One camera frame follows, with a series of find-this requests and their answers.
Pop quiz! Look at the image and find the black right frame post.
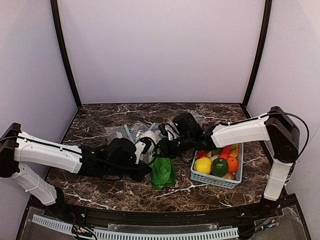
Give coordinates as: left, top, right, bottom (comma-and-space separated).
242, 0, 273, 109

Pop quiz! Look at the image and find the yellow lemon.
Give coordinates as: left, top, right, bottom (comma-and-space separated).
193, 157, 212, 174

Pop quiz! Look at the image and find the clear zip bag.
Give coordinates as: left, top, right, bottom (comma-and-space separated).
104, 124, 134, 144
131, 121, 161, 165

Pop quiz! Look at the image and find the orange tangerine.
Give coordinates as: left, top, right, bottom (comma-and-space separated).
227, 156, 239, 173

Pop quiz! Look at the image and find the green white bok choy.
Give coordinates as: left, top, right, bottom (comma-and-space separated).
147, 143, 176, 190

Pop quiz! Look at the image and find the light blue plastic basket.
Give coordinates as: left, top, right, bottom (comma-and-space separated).
190, 143, 244, 190

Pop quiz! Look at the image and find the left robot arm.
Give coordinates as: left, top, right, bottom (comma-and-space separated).
0, 122, 156, 206

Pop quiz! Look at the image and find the purple grape bunch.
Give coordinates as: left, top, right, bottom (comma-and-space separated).
201, 122, 214, 129

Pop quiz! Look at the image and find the green avocado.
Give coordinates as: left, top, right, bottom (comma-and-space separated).
211, 158, 229, 178

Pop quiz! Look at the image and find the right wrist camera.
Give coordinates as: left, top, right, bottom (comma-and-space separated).
158, 123, 180, 141

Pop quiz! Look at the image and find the white slotted cable duct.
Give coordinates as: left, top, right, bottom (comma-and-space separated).
31, 214, 239, 240

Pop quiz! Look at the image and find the black frame post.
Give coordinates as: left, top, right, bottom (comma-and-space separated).
242, 0, 273, 109
50, 0, 82, 110

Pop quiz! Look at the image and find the black left frame post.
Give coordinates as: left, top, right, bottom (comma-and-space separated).
50, 0, 82, 110

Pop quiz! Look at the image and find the green cucumber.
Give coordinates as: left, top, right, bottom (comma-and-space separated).
211, 148, 223, 155

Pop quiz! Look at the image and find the red chili pepper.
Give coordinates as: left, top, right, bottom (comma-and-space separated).
196, 150, 209, 159

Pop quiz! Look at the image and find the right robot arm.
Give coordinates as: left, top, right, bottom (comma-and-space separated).
156, 106, 305, 201

